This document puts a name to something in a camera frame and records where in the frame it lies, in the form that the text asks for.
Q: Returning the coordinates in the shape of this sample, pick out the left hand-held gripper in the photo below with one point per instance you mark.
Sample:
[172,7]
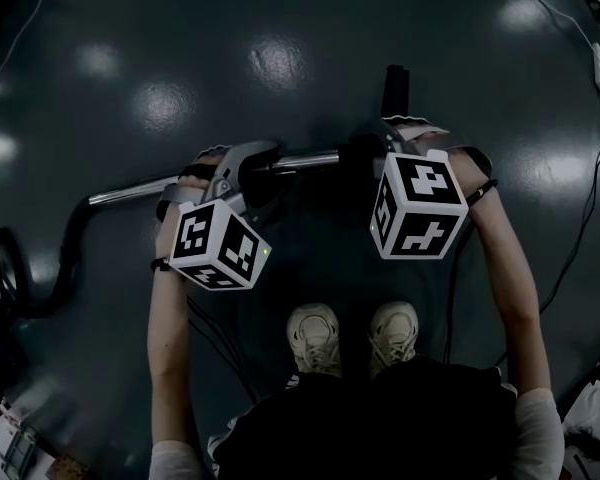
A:
[215,243]

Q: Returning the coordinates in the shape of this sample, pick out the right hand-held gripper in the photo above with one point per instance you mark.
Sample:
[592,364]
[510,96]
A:
[420,203]

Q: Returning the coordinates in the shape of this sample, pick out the silver vacuum wand tube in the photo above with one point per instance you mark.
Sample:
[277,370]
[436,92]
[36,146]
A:
[130,192]

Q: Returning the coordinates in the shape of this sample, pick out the person's left forearm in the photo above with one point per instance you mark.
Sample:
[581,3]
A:
[167,343]

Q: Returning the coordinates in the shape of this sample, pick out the person's right forearm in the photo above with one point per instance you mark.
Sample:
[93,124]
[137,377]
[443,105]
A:
[515,308]

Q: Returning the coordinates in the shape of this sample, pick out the person's left hand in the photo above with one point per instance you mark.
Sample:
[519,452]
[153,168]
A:
[202,175]

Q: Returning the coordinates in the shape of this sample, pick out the person's right hand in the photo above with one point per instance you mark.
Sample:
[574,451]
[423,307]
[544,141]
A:
[467,165]

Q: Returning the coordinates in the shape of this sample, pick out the person's left beige shoe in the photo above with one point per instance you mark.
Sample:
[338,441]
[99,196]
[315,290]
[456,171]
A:
[312,338]

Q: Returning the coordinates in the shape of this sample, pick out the person's beige shoe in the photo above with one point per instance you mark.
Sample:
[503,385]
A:
[392,338]
[312,338]

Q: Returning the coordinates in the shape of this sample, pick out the person's right beige shoe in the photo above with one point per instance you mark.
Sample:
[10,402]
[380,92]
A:
[392,338]

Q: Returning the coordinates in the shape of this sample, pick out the person's black trousers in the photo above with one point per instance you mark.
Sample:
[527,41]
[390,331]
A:
[370,428]

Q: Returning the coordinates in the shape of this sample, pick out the white crumpled cloth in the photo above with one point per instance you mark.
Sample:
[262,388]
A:
[595,408]

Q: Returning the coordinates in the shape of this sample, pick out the white printed box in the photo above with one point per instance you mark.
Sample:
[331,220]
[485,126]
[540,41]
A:
[20,443]

